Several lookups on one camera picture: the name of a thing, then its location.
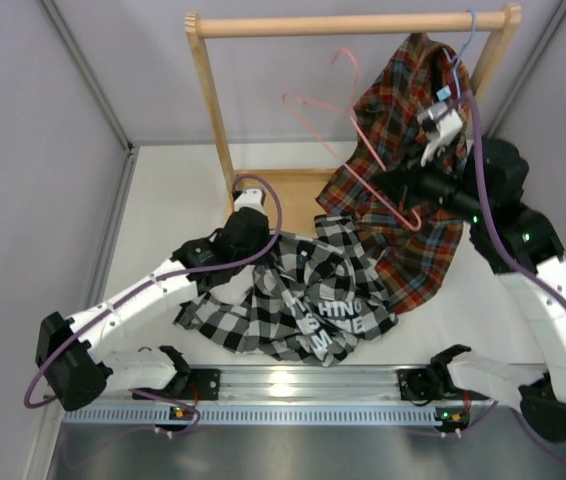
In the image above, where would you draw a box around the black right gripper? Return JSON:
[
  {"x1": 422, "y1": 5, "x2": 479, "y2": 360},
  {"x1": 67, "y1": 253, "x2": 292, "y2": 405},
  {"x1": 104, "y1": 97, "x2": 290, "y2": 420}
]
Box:
[{"x1": 370, "y1": 140, "x2": 490, "y2": 226}]

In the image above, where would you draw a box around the black white checked shirt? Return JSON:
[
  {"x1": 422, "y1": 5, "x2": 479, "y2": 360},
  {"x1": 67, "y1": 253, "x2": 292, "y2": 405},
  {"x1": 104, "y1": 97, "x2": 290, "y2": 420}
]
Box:
[{"x1": 174, "y1": 215, "x2": 398, "y2": 367}]

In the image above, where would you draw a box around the pink wire hanger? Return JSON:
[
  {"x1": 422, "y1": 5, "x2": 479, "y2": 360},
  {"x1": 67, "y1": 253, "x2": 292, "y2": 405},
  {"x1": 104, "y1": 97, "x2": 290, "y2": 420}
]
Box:
[{"x1": 282, "y1": 47, "x2": 423, "y2": 233}]

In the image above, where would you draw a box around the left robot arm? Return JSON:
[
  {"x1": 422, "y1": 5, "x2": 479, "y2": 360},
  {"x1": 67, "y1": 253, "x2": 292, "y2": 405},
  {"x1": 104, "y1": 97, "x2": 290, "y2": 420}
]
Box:
[{"x1": 35, "y1": 207, "x2": 280, "y2": 411}]

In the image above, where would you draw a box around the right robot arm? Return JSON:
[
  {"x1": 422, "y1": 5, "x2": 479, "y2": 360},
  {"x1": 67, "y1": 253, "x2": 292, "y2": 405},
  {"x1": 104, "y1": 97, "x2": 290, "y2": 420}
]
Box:
[{"x1": 372, "y1": 139, "x2": 566, "y2": 443}]

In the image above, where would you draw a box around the red brown plaid shirt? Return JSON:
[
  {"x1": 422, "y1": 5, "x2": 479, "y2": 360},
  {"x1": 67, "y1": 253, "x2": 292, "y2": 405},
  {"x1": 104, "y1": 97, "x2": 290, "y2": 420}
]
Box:
[{"x1": 317, "y1": 33, "x2": 469, "y2": 314}]

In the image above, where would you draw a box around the wooden clothes rack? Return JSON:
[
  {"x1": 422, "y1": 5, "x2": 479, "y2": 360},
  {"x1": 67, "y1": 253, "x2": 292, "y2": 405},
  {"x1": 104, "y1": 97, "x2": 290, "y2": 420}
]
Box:
[{"x1": 184, "y1": 2, "x2": 523, "y2": 239}]

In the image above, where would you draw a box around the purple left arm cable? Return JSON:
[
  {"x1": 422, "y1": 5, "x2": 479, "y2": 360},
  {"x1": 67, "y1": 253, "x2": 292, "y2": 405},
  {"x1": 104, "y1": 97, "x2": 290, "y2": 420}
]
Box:
[{"x1": 23, "y1": 174, "x2": 284, "y2": 409}]

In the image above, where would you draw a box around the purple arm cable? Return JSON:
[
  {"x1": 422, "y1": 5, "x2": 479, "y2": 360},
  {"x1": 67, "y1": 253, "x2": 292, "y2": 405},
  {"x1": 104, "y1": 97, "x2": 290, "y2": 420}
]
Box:
[
  {"x1": 23, "y1": 174, "x2": 284, "y2": 409},
  {"x1": 457, "y1": 89, "x2": 566, "y2": 361}
]

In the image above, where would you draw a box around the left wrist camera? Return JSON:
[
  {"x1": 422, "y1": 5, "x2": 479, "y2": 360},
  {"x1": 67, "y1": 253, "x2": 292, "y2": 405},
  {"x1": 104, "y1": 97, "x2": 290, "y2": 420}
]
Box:
[{"x1": 233, "y1": 187, "x2": 267, "y2": 215}]

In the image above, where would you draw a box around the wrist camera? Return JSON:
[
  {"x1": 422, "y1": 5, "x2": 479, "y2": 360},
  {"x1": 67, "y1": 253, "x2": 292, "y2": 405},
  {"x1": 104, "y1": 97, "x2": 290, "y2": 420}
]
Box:
[
  {"x1": 233, "y1": 187, "x2": 267, "y2": 215},
  {"x1": 417, "y1": 102, "x2": 464, "y2": 167}
]

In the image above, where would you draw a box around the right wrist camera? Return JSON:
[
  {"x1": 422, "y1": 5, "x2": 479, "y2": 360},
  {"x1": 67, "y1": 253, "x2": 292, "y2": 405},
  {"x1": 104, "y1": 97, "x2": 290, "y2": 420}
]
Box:
[{"x1": 417, "y1": 102, "x2": 464, "y2": 167}]

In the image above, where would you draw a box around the blue wire hanger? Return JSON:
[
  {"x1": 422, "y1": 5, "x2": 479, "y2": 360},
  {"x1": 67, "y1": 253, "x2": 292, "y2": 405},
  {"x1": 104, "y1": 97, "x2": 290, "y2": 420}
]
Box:
[{"x1": 433, "y1": 8, "x2": 478, "y2": 123}]

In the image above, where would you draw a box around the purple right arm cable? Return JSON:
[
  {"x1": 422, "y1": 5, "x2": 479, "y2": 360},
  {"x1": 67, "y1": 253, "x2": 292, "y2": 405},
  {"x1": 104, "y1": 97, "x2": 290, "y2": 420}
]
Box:
[{"x1": 457, "y1": 89, "x2": 566, "y2": 361}]

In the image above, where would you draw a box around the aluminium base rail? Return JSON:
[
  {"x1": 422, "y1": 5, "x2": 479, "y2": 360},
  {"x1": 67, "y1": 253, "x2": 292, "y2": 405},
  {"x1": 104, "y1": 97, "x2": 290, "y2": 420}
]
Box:
[{"x1": 57, "y1": 363, "x2": 554, "y2": 401}]

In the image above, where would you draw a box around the perforated cable duct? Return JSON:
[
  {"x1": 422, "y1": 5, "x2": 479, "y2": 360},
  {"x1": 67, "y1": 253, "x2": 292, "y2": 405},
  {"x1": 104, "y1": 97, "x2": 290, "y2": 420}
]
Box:
[{"x1": 62, "y1": 403, "x2": 489, "y2": 426}]

